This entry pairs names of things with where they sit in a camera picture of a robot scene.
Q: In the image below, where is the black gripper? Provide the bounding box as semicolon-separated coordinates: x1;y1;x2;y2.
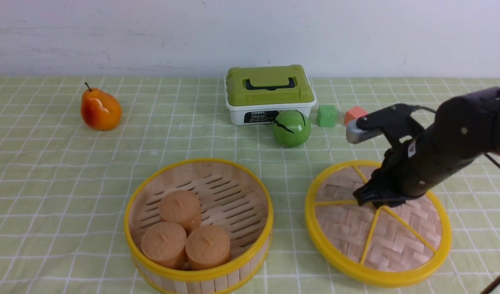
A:
353;131;477;208

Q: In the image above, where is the yellow rimmed bamboo steamer lid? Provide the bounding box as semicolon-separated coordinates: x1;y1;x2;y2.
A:
305;160;452;288

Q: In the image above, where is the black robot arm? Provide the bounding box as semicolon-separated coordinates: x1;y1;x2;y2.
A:
346;87;500;208

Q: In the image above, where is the bamboo steamer basket yellow rim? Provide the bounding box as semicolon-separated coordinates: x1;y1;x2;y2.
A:
124;158;274;294

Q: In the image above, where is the salmon pink foam cube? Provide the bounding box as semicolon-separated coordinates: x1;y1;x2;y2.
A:
344;106;368;126

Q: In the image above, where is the green foam cube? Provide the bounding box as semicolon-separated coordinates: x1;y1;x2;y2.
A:
317;105;337;128

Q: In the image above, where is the green toy apple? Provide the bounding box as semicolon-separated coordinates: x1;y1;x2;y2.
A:
272;109;311;148

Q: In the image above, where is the green lidded white toolbox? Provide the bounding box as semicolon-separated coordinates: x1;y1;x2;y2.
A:
224;65;317;126

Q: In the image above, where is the orange bun right front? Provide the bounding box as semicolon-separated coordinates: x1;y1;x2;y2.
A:
185;225;231;270

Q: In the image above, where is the orange bun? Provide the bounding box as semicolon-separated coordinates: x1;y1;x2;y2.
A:
185;225;231;270
158;190;202;235
141;222;187;270

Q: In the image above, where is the orange bun back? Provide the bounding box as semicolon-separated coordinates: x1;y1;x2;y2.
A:
158;190;202;235

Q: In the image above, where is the orange bun left front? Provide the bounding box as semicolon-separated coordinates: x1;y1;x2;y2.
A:
141;222;187;270

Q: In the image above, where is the orange toy pear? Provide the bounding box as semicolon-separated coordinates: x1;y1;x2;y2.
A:
80;82;122;131

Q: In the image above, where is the green checkered tablecloth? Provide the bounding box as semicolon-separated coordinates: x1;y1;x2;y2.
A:
0;76;500;294

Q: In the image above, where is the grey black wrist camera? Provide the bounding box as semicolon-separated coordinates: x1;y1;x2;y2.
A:
346;103;425;147

